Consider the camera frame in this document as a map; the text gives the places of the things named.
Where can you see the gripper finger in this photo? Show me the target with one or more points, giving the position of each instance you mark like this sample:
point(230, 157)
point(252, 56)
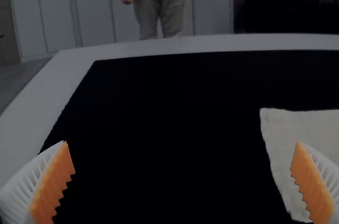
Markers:
point(31, 189)
point(315, 181)

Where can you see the pale towel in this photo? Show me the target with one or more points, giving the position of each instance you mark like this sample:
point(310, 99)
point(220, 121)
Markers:
point(280, 134)

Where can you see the black mat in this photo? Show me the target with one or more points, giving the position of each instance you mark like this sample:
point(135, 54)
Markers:
point(172, 128)

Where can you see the grey cupboard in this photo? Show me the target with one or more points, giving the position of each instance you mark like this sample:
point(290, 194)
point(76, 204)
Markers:
point(58, 9)

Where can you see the person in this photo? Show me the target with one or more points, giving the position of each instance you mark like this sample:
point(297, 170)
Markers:
point(159, 1)

